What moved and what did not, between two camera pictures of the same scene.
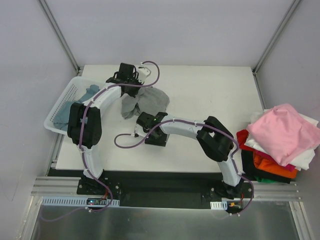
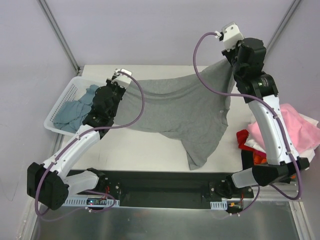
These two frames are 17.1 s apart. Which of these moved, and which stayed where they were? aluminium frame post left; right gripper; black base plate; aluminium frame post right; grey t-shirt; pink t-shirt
Moved: right gripper; grey t-shirt
Stayed: aluminium frame post left; pink t-shirt; black base plate; aluminium frame post right
